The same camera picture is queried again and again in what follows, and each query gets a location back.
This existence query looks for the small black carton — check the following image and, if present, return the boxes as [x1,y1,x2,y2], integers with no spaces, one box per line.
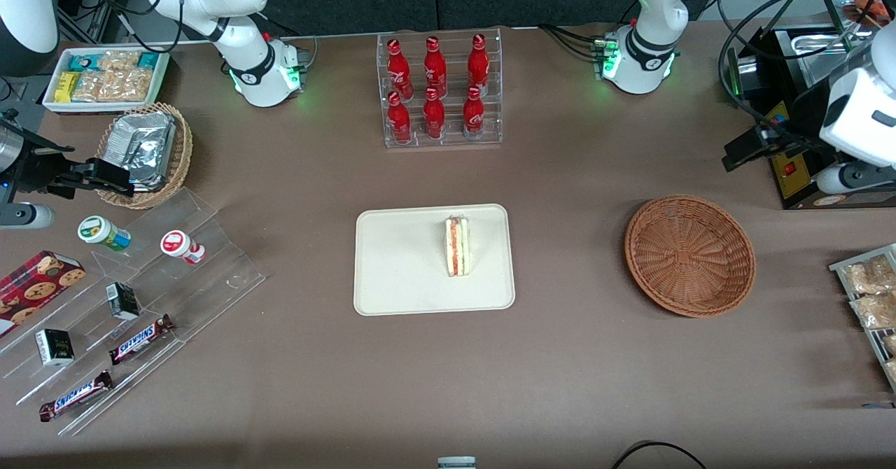
[34,328,76,368]
[105,281,141,322]

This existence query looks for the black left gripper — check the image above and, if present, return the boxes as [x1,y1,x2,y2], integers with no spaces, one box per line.
[723,125,824,173]

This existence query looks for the red cola bottle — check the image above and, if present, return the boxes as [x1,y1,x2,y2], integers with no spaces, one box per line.
[386,38,415,100]
[423,36,448,99]
[468,33,490,97]
[462,85,486,141]
[386,91,414,145]
[423,87,447,141]

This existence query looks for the grey tray with snacks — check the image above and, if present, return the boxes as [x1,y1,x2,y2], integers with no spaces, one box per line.
[829,243,896,394]

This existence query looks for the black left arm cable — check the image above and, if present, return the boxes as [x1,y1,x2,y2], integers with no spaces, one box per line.
[720,0,883,151]

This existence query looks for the black glass food warmer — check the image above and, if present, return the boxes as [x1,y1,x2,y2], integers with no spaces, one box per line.
[727,0,896,211]

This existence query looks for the silver foil pack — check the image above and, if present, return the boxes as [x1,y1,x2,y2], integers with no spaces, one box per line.
[105,111,177,193]

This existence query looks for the red tartan cookie box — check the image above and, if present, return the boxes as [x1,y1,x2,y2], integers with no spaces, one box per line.
[0,249,87,338]

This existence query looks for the brown Snickers bar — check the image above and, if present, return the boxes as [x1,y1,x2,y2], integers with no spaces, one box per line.
[38,370,115,423]
[108,313,176,366]

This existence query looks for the black left arm base cables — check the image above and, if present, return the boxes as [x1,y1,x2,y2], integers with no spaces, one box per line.
[538,24,607,62]

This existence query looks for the clear acrylic stepped display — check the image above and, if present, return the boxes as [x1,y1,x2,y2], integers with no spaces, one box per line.
[0,187,267,437]

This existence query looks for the triangular sandwich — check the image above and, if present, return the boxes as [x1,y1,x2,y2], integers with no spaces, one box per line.
[444,216,471,278]

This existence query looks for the clear granola pack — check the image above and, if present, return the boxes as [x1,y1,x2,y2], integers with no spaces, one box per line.
[72,70,116,104]
[97,50,141,72]
[108,68,154,103]

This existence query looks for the green lid cup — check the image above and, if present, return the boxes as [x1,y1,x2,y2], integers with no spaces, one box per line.
[77,215,132,253]

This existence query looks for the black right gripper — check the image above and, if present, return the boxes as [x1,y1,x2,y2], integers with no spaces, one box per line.
[14,133,135,198]

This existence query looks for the steel food pan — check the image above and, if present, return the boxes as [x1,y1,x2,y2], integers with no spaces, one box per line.
[794,31,855,86]

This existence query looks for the white snack box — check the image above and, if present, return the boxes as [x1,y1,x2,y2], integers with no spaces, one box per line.
[42,47,172,115]

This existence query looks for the red lid cup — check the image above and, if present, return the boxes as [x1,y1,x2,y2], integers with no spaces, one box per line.
[160,230,207,266]

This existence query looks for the small tan wicker basket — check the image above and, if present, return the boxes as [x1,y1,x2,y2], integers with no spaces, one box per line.
[95,101,194,210]

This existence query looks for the cream plastic tray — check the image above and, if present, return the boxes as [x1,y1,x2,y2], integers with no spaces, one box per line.
[353,204,517,316]

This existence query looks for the large brown wicker basket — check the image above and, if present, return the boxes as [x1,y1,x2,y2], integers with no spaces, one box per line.
[624,195,757,319]

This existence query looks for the black looped cable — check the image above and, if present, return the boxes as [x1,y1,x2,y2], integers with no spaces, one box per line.
[610,440,709,469]

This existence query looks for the clear acrylic bottle rack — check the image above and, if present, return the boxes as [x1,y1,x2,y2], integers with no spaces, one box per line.
[377,27,504,150]

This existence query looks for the red skewered food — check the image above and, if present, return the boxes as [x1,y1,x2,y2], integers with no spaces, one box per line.
[840,0,883,29]

